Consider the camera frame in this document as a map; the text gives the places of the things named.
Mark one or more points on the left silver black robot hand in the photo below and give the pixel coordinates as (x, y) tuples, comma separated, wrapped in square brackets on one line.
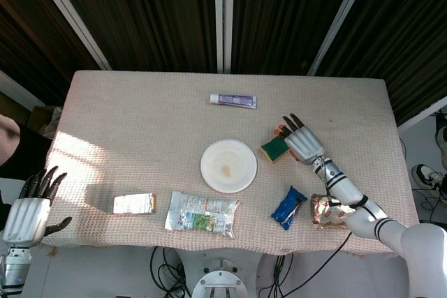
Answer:
[(26, 217)]

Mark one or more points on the right silver robot hand orange fingertips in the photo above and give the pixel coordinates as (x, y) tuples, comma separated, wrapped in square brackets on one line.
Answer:
[(304, 142)]

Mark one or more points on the green yellow sponge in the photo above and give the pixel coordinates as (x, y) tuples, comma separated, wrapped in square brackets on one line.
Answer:
[(274, 149)]

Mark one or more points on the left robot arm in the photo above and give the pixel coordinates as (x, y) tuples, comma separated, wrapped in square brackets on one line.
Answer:
[(14, 270)]

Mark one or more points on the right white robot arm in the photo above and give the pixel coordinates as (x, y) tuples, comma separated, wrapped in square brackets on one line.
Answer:
[(352, 200)]

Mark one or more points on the white round plate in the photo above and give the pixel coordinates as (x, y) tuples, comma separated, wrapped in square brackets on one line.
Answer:
[(228, 166)]

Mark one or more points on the blue snack packet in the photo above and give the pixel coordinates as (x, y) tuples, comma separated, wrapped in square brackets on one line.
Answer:
[(288, 209)]

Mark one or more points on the person in black clothing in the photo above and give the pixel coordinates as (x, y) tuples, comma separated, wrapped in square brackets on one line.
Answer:
[(33, 148)]

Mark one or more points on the gold red snack packet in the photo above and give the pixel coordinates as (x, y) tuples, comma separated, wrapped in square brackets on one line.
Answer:
[(326, 216)]

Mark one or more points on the purple white toothpaste tube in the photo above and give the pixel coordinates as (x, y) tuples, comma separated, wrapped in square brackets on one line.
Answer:
[(234, 100)]

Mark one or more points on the brown cardboard carton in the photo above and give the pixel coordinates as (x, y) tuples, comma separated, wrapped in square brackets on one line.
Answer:
[(43, 120)]

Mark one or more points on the red yellow cardboard box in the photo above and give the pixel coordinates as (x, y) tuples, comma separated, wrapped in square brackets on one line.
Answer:
[(134, 203)]

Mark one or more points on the white black shoe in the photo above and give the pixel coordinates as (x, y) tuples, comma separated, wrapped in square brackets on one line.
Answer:
[(426, 174)]

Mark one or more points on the white green snack bag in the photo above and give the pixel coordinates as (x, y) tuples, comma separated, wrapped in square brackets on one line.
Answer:
[(200, 214)]

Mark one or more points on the beige waffle tablecloth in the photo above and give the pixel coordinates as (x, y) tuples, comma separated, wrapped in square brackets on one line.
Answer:
[(139, 120)]

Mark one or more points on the round metal robot torso base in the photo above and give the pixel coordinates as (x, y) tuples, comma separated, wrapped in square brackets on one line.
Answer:
[(220, 282)]

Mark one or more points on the dark pleated curtain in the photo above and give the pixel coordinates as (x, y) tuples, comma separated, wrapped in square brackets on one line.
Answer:
[(157, 15)]

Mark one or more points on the white slanted frame post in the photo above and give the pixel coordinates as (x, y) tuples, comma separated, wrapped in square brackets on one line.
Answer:
[(70, 15), (337, 22)]

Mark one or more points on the white double frame post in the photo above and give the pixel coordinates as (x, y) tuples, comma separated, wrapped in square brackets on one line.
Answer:
[(223, 15)]

